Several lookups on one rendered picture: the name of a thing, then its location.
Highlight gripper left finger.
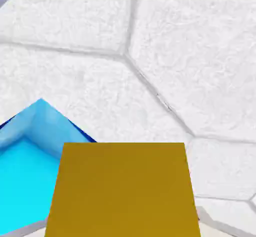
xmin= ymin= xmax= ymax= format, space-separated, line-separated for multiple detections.
xmin=3 ymin=218 xmax=50 ymax=237

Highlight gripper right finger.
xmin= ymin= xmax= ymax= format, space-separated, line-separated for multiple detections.
xmin=196 ymin=205 xmax=249 ymax=237

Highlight small yellow cube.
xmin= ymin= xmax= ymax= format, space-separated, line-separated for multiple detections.
xmin=44 ymin=142 xmax=202 ymax=237

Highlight large light blue box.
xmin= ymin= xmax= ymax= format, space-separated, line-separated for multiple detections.
xmin=0 ymin=97 xmax=98 ymax=236

